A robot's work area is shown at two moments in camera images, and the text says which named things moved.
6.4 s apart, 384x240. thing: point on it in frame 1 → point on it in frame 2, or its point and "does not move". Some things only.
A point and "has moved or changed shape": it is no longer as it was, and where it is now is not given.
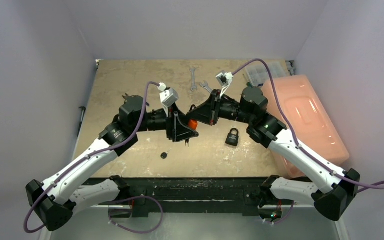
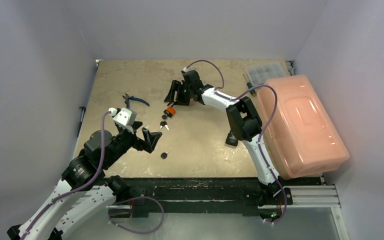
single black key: [164, 155] does not move
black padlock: [232, 139] does not move
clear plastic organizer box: [257, 72] does not move
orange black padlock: [192, 124] has moved or changed shape
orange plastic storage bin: [313, 127] does not move
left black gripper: [176, 126] → [150, 139]
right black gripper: [216, 108] → [181, 94]
